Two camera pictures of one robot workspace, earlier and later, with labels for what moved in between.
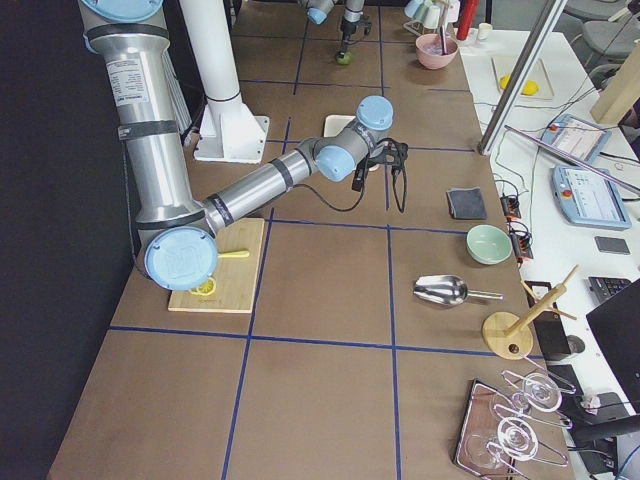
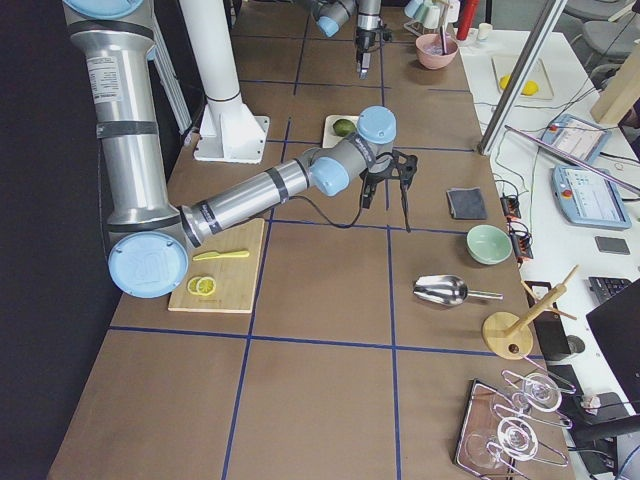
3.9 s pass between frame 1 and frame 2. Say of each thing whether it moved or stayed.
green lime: moved
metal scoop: stayed
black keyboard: stayed
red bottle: stayed
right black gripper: moved
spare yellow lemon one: stayed
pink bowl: stayed
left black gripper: moved
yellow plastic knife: stayed
